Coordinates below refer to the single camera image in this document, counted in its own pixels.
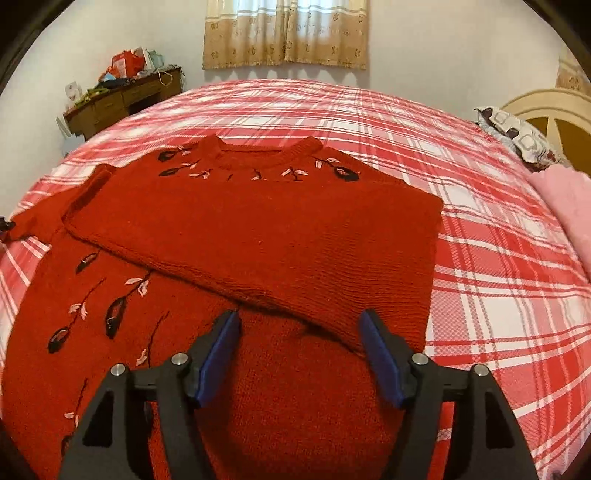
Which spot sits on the long beige patterned curtain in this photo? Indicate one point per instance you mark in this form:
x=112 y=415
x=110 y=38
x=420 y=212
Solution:
x=570 y=76

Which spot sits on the grey brown patterned pillow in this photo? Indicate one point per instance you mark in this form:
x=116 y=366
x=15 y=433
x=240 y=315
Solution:
x=517 y=134

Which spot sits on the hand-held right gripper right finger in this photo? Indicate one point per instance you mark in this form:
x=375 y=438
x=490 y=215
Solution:
x=381 y=355

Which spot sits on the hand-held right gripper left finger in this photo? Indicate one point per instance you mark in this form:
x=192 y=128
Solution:
x=219 y=353

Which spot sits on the brown wooden desk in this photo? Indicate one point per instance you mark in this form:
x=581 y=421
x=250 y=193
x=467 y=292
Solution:
x=115 y=104

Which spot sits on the short beige patterned curtain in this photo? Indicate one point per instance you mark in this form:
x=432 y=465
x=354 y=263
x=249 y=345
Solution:
x=286 y=37

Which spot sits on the red embroidered knit sweater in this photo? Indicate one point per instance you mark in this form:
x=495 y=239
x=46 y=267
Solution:
x=258 y=230

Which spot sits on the pink floral pillow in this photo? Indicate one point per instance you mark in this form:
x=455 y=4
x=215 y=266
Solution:
x=568 y=203

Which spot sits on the cream and brown headboard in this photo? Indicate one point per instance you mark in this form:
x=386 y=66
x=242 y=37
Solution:
x=554 y=104

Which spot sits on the pile of clutter on desk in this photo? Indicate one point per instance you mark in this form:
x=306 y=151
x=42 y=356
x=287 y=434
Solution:
x=127 y=67

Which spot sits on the red white plaid bed sheet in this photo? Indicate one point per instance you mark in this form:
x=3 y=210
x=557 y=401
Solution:
x=498 y=277

